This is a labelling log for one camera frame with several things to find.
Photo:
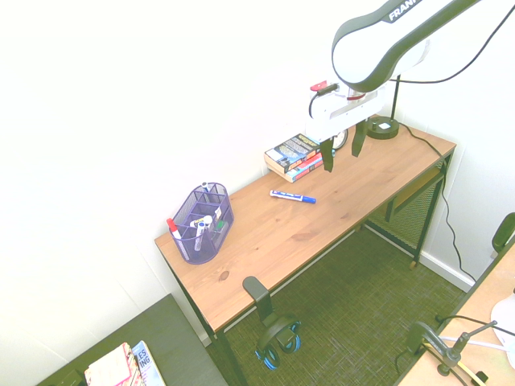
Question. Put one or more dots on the purple mesh desk organizer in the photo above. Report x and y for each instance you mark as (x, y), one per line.
(201, 253)

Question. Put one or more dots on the red and blue book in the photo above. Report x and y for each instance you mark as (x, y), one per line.
(306, 169)

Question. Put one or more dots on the black desk lamp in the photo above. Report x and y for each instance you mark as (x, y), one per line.
(382, 130)

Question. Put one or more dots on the black and blue headphones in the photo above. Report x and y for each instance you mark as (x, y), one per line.
(277, 327)

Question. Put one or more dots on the wrist camera with red mount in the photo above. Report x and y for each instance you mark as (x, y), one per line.
(324, 88)

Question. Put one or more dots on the dark side table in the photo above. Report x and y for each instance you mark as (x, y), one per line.
(169, 333)

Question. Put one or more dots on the black twin bell alarm clock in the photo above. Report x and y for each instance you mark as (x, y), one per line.
(342, 138)

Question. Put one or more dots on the wooden desk with black frame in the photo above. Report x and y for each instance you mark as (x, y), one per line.
(281, 241)

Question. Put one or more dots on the red capped marker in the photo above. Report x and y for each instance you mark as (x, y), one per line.
(173, 228)

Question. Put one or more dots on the blue capped whiteboard marker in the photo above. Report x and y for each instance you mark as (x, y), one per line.
(291, 196)

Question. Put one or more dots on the black chair back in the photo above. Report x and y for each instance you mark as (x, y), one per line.
(505, 233)

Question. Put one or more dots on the light wooden robot table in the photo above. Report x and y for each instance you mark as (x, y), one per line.
(483, 289)

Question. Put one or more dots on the small stack of books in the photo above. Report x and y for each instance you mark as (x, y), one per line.
(147, 366)

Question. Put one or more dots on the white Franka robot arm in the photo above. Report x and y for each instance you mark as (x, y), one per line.
(362, 52)

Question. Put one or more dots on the white marker with dark tip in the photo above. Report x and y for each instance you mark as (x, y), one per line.
(205, 186)

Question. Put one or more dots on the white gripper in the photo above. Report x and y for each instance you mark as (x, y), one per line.
(342, 112)

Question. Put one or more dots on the black headphone hook clamp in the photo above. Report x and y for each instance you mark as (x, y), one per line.
(261, 301)

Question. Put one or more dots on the black metal clamp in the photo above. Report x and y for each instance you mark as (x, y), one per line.
(426, 331)

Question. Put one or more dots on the black paperback book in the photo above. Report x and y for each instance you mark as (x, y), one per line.
(291, 150)

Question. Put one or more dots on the white marker with blue cap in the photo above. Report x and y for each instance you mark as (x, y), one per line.
(200, 237)

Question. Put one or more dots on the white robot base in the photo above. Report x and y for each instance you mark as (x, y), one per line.
(505, 317)

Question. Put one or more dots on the green marker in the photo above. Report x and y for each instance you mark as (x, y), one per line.
(220, 226)

